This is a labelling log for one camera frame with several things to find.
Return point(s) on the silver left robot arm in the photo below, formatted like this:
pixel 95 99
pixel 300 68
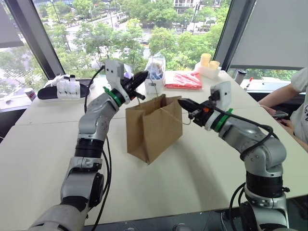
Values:
pixel 96 115

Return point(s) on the dark slanted window post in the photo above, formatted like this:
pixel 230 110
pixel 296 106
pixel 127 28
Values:
pixel 36 38
pixel 229 31

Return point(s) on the white cylinder with black cap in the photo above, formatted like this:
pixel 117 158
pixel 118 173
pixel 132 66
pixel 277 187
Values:
pixel 240 77

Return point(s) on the red plastic packet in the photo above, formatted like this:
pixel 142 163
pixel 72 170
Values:
pixel 184 80

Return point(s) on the person's left hand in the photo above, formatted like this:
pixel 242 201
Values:
pixel 287 125

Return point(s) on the black phone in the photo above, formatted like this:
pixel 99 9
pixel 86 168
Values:
pixel 280 115

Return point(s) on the white can with red label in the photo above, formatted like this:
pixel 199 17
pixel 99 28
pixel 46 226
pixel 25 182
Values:
pixel 30 94

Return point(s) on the white cup holder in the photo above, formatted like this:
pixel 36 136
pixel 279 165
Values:
pixel 208 71

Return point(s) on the white crumpled cloth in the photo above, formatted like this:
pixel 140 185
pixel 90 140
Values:
pixel 54 80

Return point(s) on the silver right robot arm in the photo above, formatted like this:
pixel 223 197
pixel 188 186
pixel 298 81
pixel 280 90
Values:
pixel 264 149

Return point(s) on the white bottle rack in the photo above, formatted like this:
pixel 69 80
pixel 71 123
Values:
pixel 68 87

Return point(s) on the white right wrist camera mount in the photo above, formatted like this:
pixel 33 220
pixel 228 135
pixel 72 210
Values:
pixel 223 93

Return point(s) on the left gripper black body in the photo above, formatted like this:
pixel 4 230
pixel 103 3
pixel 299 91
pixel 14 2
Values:
pixel 127 90

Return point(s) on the white square container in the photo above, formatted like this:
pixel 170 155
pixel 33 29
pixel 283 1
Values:
pixel 157 86

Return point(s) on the clear plastic bag with items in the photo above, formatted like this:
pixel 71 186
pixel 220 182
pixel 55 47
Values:
pixel 156 65

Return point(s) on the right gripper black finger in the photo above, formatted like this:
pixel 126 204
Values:
pixel 191 110
pixel 191 103

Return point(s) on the black slipper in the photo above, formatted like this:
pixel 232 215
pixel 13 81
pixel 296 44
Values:
pixel 48 93

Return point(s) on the short yellow cup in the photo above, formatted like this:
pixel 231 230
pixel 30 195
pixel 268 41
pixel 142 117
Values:
pixel 214 65

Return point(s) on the person in white shirt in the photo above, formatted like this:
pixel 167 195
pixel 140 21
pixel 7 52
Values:
pixel 300 101

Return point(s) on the red pen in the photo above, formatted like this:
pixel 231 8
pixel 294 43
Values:
pixel 250 79

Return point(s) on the purple plush toy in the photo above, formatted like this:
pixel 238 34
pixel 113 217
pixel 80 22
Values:
pixel 127 71

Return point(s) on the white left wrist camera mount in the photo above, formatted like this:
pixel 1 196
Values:
pixel 113 71

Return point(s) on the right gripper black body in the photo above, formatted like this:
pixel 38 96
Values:
pixel 202 115

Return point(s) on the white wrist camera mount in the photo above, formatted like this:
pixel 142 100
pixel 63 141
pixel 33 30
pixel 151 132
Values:
pixel 113 71
pixel 223 93

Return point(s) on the grey roller blind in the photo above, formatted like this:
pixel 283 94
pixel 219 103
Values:
pixel 9 26
pixel 272 33

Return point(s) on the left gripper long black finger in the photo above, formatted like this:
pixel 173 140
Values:
pixel 138 78

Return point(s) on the tall yellow cup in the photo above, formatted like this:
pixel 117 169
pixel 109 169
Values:
pixel 205 59

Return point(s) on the person's right bare forearm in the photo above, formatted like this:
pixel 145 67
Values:
pixel 274 96

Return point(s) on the brown paper bag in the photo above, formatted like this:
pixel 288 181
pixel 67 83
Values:
pixel 161 130

